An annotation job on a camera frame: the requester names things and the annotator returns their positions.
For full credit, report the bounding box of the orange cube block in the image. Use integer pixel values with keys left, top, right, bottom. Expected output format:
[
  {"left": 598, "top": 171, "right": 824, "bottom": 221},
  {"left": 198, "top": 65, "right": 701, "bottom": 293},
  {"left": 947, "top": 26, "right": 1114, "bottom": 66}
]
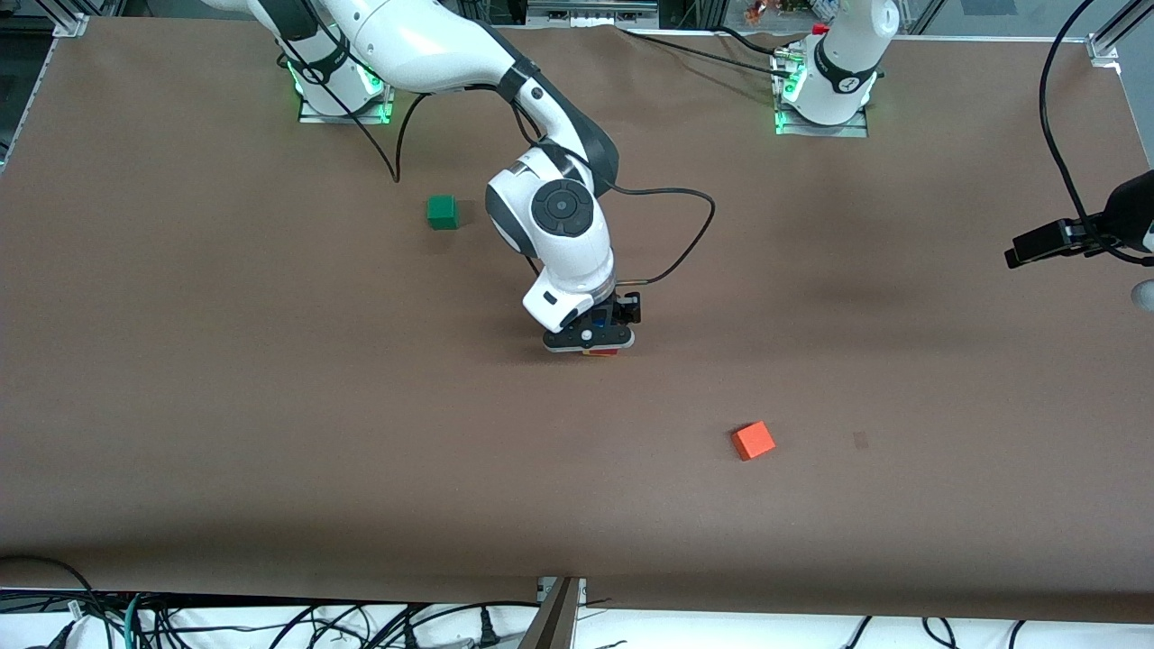
[{"left": 732, "top": 421, "right": 776, "bottom": 462}]

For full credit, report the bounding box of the brown table cover sheet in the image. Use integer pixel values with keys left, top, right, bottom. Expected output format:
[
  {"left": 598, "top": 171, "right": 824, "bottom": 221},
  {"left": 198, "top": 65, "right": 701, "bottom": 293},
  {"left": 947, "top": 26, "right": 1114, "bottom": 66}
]
[{"left": 0, "top": 18, "right": 1154, "bottom": 625}]

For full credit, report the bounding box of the aluminium bar with sockets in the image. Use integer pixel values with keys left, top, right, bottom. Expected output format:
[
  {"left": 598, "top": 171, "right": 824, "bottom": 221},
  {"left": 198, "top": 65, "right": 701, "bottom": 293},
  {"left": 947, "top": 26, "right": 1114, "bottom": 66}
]
[{"left": 527, "top": 0, "right": 660, "bottom": 23}]

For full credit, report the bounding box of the grey metal beam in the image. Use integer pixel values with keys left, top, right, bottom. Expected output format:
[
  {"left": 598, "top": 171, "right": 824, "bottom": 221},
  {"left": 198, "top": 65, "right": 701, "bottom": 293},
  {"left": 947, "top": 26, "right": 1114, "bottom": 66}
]
[{"left": 517, "top": 577, "right": 580, "bottom": 649}]

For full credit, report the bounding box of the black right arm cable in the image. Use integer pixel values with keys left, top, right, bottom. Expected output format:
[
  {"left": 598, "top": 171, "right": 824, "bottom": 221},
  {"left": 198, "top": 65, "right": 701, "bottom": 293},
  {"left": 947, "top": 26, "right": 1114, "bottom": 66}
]
[{"left": 288, "top": 27, "right": 717, "bottom": 288}]

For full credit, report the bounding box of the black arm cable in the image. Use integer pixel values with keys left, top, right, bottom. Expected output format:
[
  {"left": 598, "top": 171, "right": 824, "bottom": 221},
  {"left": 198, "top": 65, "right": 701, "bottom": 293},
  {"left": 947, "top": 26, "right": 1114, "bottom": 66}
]
[
  {"left": 288, "top": 27, "right": 717, "bottom": 288},
  {"left": 1039, "top": 0, "right": 1154, "bottom": 268}
]

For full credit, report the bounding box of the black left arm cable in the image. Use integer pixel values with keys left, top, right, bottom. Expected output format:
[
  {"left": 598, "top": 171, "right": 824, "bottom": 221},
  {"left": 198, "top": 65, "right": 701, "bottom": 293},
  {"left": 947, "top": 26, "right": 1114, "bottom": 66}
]
[{"left": 1039, "top": 0, "right": 1154, "bottom": 268}]

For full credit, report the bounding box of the aluminium frame profile corner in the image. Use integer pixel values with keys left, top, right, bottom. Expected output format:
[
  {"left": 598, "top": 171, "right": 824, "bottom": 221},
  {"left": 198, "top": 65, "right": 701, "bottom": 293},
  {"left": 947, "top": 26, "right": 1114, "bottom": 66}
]
[
  {"left": 36, "top": 0, "right": 92, "bottom": 39},
  {"left": 1086, "top": 0, "right": 1154, "bottom": 64}
]

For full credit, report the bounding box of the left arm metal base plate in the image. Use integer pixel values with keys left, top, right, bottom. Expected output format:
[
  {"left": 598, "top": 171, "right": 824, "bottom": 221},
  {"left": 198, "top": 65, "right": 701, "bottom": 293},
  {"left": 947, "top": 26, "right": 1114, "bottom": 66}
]
[{"left": 774, "top": 50, "right": 870, "bottom": 139}]

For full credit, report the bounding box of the long black table cable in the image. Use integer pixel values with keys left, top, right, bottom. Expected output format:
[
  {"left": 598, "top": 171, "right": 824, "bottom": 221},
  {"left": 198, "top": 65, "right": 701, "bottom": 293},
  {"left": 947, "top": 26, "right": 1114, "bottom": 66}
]
[{"left": 618, "top": 27, "right": 796, "bottom": 77}]

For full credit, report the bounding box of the silver metal bracket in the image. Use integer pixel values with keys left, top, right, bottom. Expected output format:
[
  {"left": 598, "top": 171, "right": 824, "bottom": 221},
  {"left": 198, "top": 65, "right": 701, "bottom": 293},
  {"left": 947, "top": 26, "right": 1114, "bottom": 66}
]
[{"left": 537, "top": 577, "right": 588, "bottom": 608}]

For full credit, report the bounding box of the short black table cable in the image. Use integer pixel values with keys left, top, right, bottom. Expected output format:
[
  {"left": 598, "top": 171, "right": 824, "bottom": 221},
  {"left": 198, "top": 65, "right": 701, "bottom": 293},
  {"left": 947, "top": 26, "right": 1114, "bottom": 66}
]
[{"left": 712, "top": 25, "right": 787, "bottom": 55}]

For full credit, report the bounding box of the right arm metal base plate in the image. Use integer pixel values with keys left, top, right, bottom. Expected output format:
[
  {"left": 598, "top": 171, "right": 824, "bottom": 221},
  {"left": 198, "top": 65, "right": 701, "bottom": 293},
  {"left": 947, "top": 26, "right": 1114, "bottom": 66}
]
[{"left": 298, "top": 54, "right": 398, "bottom": 125}]

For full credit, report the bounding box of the black looping floor cable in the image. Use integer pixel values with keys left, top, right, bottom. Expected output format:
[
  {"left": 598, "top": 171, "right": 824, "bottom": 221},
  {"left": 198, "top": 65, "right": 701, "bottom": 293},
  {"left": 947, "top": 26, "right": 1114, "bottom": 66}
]
[{"left": 0, "top": 554, "right": 118, "bottom": 649}]

